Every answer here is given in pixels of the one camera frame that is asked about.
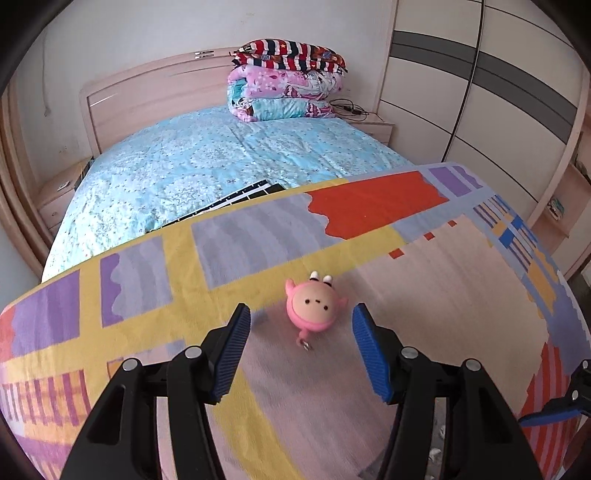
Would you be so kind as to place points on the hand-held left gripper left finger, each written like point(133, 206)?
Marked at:
point(231, 355)

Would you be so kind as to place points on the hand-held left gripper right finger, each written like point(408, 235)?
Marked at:
point(371, 355)

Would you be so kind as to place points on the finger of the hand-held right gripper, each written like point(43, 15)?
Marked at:
point(551, 413)

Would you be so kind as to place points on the pink round toy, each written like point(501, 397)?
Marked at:
point(316, 307)

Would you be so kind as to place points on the colourful patterned mat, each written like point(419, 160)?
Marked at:
point(277, 240)

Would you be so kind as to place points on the wooden corner shelf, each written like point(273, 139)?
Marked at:
point(558, 217)

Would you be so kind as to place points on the light blue bedsheet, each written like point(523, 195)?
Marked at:
point(207, 157)

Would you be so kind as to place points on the wooden nightstand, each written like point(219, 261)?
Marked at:
point(374, 129)
point(57, 198)

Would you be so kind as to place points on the pink folded quilt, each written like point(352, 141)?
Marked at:
point(277, 92)

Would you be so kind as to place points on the wooden headboard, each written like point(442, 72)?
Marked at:
point(152, 87)

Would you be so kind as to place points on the beige sliding wardrobe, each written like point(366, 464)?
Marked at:
point(485, 92)

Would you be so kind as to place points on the striped folded quilt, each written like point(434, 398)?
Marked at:
point(291, 53)

